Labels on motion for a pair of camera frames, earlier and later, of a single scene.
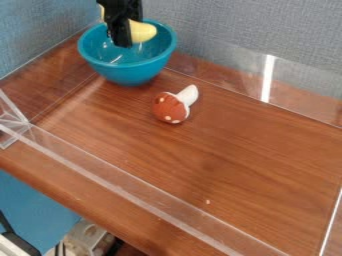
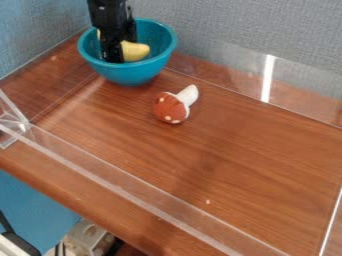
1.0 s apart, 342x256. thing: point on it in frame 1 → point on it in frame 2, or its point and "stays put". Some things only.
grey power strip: x=90 y=240 stays put
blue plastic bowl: x=134 y=65 stays put
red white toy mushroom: x=171 y=106 stays put
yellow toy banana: x=142 y=31 → x=134 y=51
